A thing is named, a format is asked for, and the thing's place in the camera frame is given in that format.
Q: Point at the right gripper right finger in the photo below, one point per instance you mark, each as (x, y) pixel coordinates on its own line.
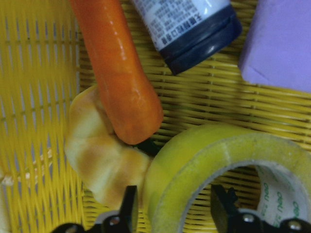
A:
(228, 218)

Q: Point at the toy croissant bread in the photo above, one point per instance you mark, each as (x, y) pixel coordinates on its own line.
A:
(104, 163)

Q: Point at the orange toy carrot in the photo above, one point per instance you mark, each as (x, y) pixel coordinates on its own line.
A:
(129, 99)

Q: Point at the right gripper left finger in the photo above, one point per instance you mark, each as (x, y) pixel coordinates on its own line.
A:
(125, 219)

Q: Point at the purple foam block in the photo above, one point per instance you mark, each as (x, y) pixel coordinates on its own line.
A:
(277, 49)

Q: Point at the yellow plastic basket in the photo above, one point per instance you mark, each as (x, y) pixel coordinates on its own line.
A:
(44, 65)

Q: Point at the yellow tape roll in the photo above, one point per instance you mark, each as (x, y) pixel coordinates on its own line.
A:
(271, 175)

